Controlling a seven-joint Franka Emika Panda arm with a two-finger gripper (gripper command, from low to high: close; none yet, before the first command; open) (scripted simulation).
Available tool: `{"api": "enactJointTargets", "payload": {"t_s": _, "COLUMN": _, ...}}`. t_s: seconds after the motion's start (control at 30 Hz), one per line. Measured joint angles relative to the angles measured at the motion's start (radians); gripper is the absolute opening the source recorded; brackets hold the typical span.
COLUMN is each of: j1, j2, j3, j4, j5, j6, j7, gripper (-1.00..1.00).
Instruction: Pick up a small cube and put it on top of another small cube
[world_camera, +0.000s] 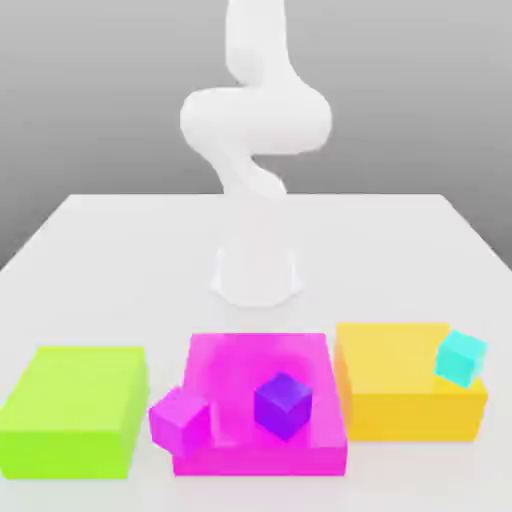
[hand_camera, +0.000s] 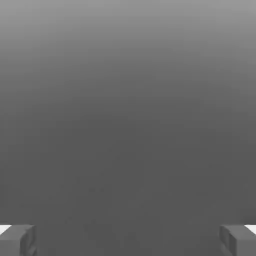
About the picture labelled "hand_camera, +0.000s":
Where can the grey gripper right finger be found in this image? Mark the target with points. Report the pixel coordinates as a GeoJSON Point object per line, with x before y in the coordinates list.
{"type": "Point", "coordinates": [240, 243]}

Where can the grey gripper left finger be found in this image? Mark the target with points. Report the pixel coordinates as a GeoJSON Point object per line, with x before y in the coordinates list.
{"type": "Point", "coordinates": [14, 242]}

